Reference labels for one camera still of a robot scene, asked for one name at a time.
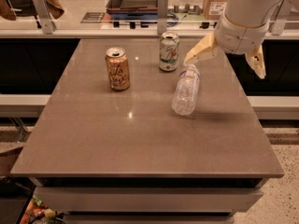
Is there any middle metal glass bracket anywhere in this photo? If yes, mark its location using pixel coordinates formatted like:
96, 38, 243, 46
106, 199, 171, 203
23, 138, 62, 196
157, 0, 168, 35

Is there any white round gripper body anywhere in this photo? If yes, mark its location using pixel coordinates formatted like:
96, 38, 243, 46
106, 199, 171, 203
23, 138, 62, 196
214, 16, 269, 55

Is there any orange LaCroix can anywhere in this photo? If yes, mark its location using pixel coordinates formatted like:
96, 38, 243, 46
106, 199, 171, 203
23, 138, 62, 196
106, 47, 130, 91

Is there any brown jacket on chair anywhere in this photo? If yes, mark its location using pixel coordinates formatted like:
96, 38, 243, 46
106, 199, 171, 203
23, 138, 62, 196
0, 0, 64, 21

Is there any cardboard box with label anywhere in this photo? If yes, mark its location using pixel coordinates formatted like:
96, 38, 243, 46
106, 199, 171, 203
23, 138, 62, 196
203, 0, 228, 20

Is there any right metal glass bracket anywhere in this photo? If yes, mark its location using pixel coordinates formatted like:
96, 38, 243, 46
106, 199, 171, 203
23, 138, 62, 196
269, 0, 292, 35

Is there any left metal glass bracket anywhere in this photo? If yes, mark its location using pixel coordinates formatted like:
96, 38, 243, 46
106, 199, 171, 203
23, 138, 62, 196
33, 0, 55, 35

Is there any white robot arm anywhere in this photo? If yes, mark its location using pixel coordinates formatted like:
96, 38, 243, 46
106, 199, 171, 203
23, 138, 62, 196
184, 0, 299, 79

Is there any grey table base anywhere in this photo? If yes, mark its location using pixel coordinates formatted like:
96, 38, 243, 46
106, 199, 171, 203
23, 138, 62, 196
35, 186, 263, 224

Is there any colourful snack bag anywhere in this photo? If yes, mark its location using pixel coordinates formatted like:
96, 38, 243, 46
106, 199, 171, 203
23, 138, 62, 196
18, 195, 58, 224

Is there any white green soda can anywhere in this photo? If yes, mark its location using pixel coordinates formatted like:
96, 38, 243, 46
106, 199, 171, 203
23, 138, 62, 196
159, 32, 179, 72

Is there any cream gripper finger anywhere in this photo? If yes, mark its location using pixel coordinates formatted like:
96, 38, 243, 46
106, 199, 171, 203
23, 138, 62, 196
245, 46, 266, 79
183, 33, 218, 66

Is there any clear plastic water bottle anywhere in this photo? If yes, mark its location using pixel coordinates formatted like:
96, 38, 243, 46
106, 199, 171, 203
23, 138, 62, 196
172, 64, 200, 116

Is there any metal glass bracket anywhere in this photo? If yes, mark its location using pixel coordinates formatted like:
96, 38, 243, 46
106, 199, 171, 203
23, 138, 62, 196
33, 0, 55, 35
157, 0, 168, 35
269, 0, 292, 35

